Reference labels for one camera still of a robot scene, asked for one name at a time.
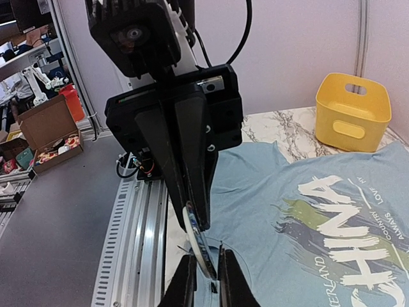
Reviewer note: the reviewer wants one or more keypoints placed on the yellow plastic basket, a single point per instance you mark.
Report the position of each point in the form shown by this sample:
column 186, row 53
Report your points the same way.
column 352, row 113

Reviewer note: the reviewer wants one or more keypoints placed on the right aluminium frame post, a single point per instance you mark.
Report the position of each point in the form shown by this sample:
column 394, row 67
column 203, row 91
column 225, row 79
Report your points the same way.
column 362, row 38

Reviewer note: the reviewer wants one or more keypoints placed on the dark round brooch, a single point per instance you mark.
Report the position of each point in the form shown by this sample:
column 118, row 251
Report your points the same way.
column 198, row 242

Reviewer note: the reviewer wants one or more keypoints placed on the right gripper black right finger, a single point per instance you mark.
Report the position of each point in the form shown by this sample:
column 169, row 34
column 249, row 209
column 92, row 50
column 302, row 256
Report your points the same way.
column 234, row 289

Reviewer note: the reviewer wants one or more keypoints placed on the open cardboard box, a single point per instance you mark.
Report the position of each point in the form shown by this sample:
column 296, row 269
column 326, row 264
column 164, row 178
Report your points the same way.
column 51, row 133

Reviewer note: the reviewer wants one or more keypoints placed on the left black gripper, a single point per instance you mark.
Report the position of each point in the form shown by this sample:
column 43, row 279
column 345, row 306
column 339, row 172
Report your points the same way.
column 148, row 126

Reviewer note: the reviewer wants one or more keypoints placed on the light blue printed t-shirt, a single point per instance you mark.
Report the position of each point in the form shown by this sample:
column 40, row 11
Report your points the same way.
column 325, row 231

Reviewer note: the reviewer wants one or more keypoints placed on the front aluminium rail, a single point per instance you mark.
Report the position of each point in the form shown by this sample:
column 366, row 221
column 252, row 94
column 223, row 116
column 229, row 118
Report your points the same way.
column 132, row 263

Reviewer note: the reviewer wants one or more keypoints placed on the left aluminium frame post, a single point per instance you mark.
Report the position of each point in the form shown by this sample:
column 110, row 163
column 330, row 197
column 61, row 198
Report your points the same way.
column 74, row 69

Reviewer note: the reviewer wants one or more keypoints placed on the red plastic bottle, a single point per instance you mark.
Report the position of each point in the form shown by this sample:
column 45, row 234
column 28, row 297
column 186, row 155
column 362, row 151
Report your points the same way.
column 73, row 102

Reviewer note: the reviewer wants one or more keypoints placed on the aluminium frame post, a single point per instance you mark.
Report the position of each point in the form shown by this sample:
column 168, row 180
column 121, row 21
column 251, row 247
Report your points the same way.
column 362, row 38
column 74, row 69

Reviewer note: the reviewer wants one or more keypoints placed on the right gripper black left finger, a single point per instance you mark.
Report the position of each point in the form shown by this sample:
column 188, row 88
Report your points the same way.
column 180, row 292

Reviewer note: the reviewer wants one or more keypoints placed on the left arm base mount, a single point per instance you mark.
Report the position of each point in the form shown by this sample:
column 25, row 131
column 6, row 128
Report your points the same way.
column 140, row 166

